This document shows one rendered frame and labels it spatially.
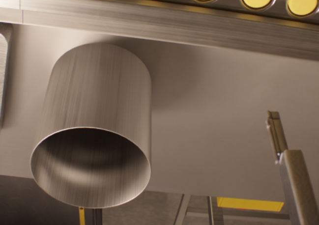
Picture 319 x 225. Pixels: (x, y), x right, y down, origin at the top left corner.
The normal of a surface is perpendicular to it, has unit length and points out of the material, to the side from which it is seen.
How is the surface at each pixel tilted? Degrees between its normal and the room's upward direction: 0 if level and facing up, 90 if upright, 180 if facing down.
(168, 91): 0
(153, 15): 0
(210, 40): 0
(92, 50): 90
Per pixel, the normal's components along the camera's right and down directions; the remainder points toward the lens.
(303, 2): 0.01, 0.65
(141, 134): 0.85, -0.41
